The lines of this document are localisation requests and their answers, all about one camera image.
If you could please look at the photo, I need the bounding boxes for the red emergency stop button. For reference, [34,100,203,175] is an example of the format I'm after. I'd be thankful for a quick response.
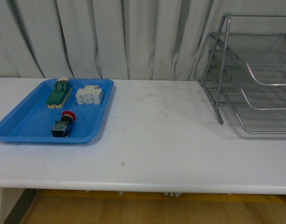
[51,111,76,138]

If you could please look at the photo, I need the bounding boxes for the silver mesh tiered rack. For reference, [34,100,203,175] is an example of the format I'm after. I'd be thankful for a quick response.
[199,13,286,134]

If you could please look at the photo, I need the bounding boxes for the white circuit breaker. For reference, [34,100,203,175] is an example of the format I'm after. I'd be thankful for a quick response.
[75,85,103,105]

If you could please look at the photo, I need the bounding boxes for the white curtain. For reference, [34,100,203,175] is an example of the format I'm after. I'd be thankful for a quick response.
[0,0,286,80]

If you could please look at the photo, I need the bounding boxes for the blue plastic tray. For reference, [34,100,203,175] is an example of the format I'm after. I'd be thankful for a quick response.
[0,79,114,144]

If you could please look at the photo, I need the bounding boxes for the green knife switch block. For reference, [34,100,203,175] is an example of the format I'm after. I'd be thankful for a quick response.
[46,77,72,109]

